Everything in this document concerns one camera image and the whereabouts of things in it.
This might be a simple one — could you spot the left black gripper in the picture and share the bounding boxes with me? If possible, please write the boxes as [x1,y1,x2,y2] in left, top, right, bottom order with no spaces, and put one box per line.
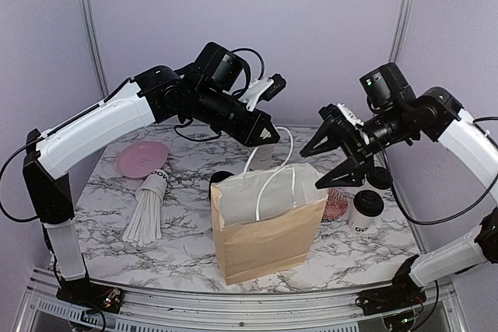
[193,84,282,147]

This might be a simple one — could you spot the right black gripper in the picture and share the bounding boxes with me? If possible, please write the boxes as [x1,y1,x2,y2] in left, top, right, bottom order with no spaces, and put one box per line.
[300,102,412,188]

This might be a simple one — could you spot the black plastic cup lid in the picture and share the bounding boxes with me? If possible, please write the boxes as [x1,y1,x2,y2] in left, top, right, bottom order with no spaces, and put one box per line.
[353,190,384,218]

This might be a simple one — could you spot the white paper coffee cup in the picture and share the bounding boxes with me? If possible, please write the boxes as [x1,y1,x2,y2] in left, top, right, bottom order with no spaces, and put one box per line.
[348,208,380,234]

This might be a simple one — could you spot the brown paper bag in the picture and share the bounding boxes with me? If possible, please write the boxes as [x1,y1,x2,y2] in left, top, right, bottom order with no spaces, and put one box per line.
[209,160,328,285]

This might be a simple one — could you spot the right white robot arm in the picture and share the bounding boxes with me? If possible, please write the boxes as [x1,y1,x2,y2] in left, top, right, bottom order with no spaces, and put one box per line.
[300,62,497,307]

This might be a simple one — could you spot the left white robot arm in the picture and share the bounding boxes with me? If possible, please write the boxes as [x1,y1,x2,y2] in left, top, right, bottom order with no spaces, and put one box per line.
[23,42,286,305]

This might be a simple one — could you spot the stack of white cups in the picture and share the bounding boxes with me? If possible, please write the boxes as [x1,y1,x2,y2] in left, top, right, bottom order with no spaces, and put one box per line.
[249,144,275,171]

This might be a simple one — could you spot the red patterned bowl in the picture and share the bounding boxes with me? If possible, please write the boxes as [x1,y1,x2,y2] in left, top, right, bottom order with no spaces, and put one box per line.
[322,188,348,221]

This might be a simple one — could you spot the stack of black lids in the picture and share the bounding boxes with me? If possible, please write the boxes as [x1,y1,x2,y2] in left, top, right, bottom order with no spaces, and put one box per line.
[208,171,233,199]

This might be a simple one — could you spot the pink plate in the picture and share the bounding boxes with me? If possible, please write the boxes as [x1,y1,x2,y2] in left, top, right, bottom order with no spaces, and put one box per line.
[115,141,169,179]

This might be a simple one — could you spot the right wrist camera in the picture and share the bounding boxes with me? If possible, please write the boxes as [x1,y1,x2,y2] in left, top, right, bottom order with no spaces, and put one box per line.
[318,103,364,128]

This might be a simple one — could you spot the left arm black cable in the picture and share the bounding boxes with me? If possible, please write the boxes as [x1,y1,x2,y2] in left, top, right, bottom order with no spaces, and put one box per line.
[0,47,268,222]

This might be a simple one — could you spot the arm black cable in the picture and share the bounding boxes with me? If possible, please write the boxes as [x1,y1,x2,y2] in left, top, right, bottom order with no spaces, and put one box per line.
[373,116,498,226]
[0,47,268,222]

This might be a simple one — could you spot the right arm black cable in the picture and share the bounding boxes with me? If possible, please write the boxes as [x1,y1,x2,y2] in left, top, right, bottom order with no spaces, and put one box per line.
[373,116,498,226]

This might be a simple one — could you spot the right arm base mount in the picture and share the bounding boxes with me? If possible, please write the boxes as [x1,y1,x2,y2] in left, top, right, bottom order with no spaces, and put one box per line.
[355,254,426,316]

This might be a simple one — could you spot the right aluminium frame post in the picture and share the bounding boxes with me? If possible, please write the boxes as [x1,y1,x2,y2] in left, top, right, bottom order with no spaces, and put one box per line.
[388,0,414,63]

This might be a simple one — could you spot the aluminium frame post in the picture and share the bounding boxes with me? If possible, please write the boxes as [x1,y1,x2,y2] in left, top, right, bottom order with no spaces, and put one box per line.
[388,0,414,63]
[79,0,110,97]

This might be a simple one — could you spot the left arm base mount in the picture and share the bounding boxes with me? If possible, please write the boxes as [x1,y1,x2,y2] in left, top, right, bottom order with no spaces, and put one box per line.
[57,275,124,314]

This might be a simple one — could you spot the left aluminium frame post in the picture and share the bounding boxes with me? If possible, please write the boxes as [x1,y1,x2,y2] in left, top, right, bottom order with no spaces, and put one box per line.
[79,0,110,97]

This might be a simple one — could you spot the aluminium front rail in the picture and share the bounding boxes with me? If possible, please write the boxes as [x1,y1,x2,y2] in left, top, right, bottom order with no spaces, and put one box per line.
[13,268,468,331]

